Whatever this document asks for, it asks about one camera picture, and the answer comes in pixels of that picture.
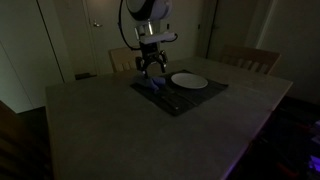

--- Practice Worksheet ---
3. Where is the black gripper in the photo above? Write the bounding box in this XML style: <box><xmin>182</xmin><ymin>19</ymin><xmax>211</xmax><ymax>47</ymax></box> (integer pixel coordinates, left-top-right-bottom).
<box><xmin>135</xmin><ymin>43</ymin><xmax>168</xmax><ymax>78</ymax></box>

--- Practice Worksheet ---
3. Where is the blue towel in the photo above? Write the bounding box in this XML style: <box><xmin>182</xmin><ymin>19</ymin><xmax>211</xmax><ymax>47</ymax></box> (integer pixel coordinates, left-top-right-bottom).
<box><xmin>135</xmin><ymin>76</ymin><xmax>166</xmax><ymax>91</ymax></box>

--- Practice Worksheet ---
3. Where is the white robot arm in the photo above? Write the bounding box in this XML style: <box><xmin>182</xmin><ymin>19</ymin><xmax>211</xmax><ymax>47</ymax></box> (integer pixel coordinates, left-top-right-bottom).
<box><xmin>126</xmin><ymin>0</ymin><xmax>177</xmax><ymax>78</ymax></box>

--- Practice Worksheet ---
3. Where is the white round plate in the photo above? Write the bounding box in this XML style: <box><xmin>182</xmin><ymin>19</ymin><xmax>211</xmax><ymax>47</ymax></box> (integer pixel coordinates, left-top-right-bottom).
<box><xmin>171</xmin><ymin>73</ymin><xmax>208</xmax><ymax>89</ymax></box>

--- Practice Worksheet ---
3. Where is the wooden chair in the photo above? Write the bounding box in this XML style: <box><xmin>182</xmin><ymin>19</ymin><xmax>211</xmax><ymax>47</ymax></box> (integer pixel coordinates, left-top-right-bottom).
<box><xmin>109</xmin><ymin>47</ymin><xmax>142</xmax><ymax>72</ymax></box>
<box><xmin>218</xmin><ymin>45</ymin><xmax>281</xmax><ymax>75</ymax></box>

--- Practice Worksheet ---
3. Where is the silver fork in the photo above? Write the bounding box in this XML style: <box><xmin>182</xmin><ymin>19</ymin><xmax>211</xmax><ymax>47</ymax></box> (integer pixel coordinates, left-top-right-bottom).
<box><xmin>157</xmin><ymin>93</ymin><xmax>179</xmax><ymax>110</ymax></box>

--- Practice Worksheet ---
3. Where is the dark woven placemat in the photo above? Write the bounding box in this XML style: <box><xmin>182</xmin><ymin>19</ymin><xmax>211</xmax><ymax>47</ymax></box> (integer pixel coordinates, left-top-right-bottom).
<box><xmin>130</xmin><ymin>70</ymin><xmax>229</xmax><ymax>116</ymax></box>

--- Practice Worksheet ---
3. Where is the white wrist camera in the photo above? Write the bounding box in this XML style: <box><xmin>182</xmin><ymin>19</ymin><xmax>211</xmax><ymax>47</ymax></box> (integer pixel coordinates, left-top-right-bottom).
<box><xmin>140</xmin><ymin>32</ymin><xmax>176</xmax><ymax>44</ymax></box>

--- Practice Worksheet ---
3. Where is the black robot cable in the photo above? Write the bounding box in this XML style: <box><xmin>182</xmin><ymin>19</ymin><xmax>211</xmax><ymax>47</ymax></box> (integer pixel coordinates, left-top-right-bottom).
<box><xmin>118</xmin><ymin>0</ymin><xmax>143</xmax><ymax>52</ymax></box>

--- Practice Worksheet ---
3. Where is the white door with handle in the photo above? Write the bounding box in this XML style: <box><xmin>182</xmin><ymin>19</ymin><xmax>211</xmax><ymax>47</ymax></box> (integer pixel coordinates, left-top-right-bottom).
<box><xmin>83</xmin><ymin>0</ymin><xmax>125</xmax><ymax>75</ymax></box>

